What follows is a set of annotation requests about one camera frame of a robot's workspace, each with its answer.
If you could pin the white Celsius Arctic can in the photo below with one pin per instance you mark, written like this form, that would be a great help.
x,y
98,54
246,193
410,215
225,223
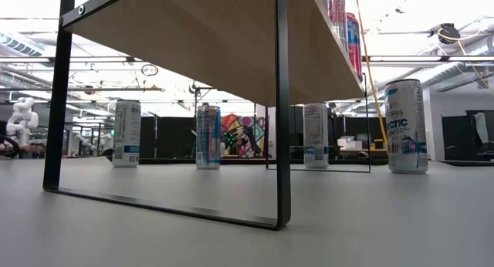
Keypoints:
x,y
405,132

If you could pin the wooden shelf black metal frame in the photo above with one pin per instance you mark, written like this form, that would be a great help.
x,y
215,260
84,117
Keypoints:
x,y
193,39

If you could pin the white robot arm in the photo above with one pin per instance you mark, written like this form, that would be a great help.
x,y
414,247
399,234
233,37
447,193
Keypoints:
x,y
23,116

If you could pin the colourful mural panel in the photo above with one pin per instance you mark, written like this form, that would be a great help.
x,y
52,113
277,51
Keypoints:
x,y
243,136

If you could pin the silver can blue tab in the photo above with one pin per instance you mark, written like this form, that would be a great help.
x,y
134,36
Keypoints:
x,y
208,139

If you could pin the white Celsius can red print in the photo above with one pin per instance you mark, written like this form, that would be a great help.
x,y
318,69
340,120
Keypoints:
x,y
337,16

